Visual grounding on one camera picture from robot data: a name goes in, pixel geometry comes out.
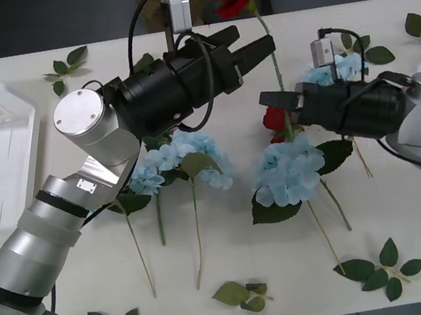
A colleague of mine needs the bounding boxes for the black left wrist camera cable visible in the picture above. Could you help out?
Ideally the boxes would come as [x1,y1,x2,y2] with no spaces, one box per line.
[120,0,220,139]

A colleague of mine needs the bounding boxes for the pale blue flower, dark leaf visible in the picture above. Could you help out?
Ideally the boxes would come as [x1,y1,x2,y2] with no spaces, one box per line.
[245,130,353,244]

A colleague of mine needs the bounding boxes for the pale grey right wrist camera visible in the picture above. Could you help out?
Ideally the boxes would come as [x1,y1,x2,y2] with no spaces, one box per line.
[308,35,339,70]

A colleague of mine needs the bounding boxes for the wide pale blue flower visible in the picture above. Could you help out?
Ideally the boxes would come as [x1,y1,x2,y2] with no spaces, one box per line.
[139,123,236,202]

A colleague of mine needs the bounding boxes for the pale grey left wrist camera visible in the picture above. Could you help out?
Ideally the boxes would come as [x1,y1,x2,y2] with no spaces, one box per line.
[159,0,195,36]

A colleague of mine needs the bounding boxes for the large leaf on thin stem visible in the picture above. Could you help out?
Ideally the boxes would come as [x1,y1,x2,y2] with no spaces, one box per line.
[176,148,239,292]
[104,187,166,304]
[313,134,374,186]
[249,181,348,286]

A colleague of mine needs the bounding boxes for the small pale blue flower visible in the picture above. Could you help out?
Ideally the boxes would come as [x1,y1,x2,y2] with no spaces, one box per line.
[124,160,176,251]

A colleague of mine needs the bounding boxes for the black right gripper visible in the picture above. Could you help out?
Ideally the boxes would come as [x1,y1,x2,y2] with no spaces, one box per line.
[256,74,353,145]

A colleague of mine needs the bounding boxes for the pale grey wrist camera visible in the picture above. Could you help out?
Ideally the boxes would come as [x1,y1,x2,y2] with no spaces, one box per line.
[308,35,339,70]
[159,0,195,36]

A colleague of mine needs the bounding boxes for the pale blue flower with leaves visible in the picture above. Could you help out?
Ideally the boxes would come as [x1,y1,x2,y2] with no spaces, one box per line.
[297,26,399,90]

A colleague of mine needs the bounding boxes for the single dark green leaf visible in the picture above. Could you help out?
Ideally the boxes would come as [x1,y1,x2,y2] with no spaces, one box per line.
[129,51,158,76]

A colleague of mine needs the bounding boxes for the small red rose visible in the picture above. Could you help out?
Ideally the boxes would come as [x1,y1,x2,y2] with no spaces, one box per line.
[261,102,305,146]

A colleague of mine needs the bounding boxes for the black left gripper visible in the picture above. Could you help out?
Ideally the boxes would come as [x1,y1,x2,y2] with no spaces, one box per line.
[159,19,284,112]

